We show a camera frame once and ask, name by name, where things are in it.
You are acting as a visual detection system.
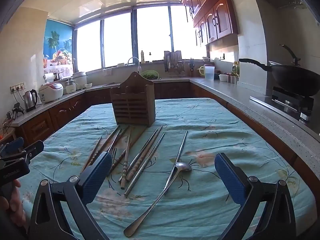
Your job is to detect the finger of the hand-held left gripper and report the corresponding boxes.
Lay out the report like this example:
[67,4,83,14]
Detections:
[0,137,25,157]
[17,140,45,163]

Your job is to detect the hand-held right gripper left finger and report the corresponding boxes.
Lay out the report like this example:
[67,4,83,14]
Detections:
[26,152,113,240]

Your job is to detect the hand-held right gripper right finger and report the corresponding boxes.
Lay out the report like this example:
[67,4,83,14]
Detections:
[214,152,297,240]

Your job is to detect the wooden chopstick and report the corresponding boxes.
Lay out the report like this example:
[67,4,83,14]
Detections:
[80,137,102,174]
[120,127,132,190]
[80,126,121,174]
[110,125,130,174]
[126,125,163,182]

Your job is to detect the metal fork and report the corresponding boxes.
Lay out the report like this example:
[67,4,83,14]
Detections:
[109,129,124,170]

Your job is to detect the metal chopstick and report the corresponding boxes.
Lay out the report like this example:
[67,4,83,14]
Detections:
[165,130,188,195]
[119,128,159,183]
[124,132,166,197]

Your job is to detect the tall utensils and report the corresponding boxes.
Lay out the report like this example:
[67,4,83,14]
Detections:
[124,162,192,237]

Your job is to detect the wooden utensil holder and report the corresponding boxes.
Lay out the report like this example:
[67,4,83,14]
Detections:
[110,71,156,127]

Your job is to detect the person's left hand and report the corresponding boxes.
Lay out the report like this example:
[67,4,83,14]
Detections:
[0,180,27,228]

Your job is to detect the wooden lower cabinets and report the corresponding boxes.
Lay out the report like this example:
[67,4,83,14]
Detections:
[15,81,320,180]

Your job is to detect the wooden cabinets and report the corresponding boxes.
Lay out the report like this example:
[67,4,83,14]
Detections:
[180,0,240,47]
[15,81,320,180]

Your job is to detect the small black tripod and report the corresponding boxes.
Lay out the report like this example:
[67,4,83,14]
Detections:
[11,102,24,117]

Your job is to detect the steel electric kettle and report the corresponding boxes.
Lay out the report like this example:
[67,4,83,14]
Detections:
[22,89,38,113]

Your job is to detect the teal floral tablecloth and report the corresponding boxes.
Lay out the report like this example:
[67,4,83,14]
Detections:
[19,97,317,240]

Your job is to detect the white and red rice cooker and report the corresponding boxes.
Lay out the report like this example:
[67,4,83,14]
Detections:
[38,82,64,104]

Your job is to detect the small white steamer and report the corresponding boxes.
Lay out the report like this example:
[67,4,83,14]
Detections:
[64,78,77,95]

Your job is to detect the large white cooker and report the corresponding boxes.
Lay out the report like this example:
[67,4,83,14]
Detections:
[72,71,88,90]

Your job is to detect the gas stove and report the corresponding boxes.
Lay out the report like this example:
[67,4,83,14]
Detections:
[271,86,315,124]

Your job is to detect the white and green pitcher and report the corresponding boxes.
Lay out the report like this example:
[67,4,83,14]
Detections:
[199,64,215,81]

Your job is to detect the green colander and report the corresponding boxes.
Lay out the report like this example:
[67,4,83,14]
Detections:
[140,70,160,80]

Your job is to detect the black wok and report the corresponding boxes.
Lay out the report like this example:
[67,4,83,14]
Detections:
[239,58,320,97]

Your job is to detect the curved sink faucet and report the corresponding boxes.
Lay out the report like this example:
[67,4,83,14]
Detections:
[127,57,141,68]

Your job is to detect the dish rack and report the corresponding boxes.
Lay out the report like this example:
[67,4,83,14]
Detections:
[164,50,185,78]

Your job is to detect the kitchen window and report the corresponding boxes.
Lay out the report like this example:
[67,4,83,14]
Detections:
[74,5,208,73]

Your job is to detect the wooden upper cabinets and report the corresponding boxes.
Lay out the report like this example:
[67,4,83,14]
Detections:
[180,0,240,47]

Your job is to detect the wall sockets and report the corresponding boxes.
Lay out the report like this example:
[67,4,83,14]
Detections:
[10,82,26,92]

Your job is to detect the tropical fruit wall poster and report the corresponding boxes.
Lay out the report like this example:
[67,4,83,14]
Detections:
[43,19,75,69]

